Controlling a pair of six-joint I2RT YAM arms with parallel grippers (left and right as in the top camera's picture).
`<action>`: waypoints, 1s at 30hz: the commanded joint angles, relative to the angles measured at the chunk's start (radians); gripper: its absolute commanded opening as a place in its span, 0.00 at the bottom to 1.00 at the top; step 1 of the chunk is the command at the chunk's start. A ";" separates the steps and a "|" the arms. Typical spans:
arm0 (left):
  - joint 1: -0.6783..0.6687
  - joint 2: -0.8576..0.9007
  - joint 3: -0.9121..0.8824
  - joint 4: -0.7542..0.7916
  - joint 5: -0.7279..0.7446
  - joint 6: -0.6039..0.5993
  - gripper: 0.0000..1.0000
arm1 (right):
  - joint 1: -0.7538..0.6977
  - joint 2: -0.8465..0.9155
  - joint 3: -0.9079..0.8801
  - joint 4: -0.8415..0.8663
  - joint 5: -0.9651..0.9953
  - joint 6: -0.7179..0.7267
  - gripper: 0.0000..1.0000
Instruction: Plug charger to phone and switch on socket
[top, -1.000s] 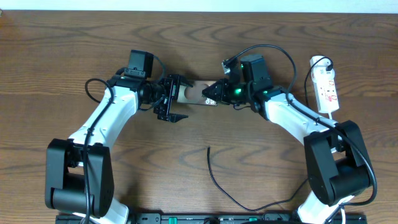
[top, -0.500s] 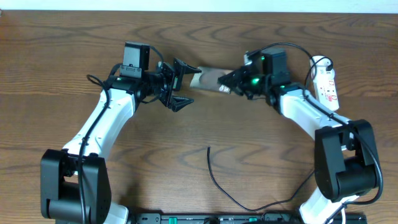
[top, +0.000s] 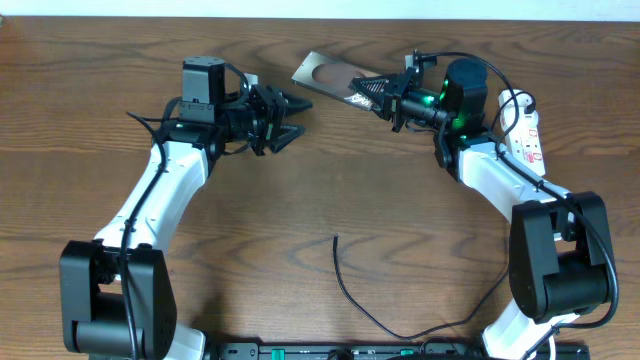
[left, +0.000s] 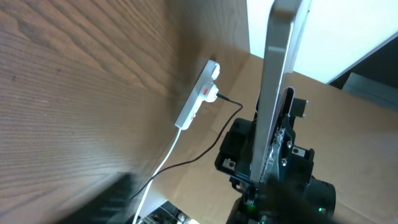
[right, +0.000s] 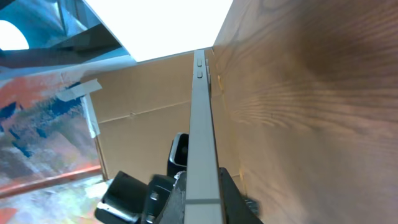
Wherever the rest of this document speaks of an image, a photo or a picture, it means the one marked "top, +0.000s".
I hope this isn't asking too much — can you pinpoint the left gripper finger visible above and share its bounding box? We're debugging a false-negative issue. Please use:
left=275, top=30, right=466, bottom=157
left=269, top=124, right=305, bottom=153
left=272, top=87, right=313, bottom=118

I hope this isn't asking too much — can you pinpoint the white power strip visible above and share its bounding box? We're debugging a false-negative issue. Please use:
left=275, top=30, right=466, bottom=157
left=505, top=109, right=546, bottom=176

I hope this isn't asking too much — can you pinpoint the Samsung Galaxy smartphone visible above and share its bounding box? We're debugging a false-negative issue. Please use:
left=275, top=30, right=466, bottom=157
left=291, top=51, right=378, bottom=111

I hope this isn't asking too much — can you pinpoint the black charging cable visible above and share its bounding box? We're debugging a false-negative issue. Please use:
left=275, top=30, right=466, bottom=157
left=332, top=90, right=537, bottom=341

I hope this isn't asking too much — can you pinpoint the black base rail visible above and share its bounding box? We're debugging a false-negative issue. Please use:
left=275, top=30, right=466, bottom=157
left=204, top=341, right=591, bottom=360

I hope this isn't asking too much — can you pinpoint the white USB charger adapter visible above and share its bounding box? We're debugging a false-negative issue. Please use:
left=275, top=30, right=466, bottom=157
left=498, top=89, right=537, bottom=126

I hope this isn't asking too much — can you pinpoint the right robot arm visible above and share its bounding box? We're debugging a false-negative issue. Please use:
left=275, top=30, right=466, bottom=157
left=349, top=52, right=620, bottom=359

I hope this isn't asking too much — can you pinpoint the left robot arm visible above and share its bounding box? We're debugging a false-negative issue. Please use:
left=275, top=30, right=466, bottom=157
left=59, top=56, right=312, bottom=359

